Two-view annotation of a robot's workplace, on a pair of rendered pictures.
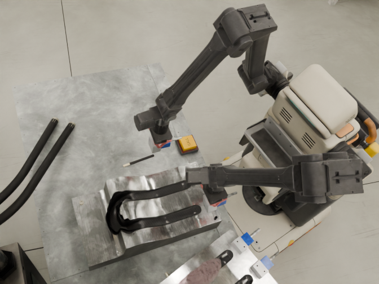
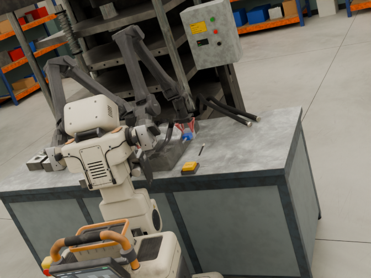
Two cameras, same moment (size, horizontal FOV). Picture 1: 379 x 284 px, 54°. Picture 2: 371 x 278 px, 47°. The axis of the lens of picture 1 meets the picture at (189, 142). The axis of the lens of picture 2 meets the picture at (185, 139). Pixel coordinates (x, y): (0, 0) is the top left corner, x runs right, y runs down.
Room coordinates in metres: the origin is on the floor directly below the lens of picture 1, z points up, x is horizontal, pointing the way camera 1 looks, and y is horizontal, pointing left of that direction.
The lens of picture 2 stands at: (2.73, -0.80, 1.82)
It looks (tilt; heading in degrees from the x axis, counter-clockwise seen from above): 23 degrees down; 156
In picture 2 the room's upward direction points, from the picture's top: 19 degrees counter-clockwise
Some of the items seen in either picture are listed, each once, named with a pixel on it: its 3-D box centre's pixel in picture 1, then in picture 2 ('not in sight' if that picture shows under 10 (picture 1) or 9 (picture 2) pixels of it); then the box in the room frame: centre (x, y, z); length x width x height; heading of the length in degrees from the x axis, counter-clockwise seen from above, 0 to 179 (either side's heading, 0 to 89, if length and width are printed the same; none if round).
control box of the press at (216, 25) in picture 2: not in sight; (232, 106); (0.26, 0.75, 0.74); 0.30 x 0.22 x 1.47; 37
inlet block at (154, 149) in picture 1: (166, 141); (186, 137); (0.79, 0.09, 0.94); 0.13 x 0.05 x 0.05; 127
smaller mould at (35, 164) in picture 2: not in sight; (41, 160); (-0.29, -0.54, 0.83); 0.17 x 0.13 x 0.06; 127
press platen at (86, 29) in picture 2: not in sight; (116, 18); (-0.53, 0.45, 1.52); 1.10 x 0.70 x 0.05; 37
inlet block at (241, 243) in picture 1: (247, 239); not in sight; (0.54, -0.33, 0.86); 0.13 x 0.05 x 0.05; 145
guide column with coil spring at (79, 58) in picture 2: not in sight; (93, 90); (-0.42, 0.03, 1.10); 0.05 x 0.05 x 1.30
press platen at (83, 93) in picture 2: not in sight; (138, 78); (-0.52, 0.44, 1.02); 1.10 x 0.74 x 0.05; 37
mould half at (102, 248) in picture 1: (147, 209); (164, 140); (0.52, 0.07, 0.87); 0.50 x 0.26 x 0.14; 127
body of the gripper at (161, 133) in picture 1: (161, 125); (181, 113); (0.76, 0.12, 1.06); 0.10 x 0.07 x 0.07; 37
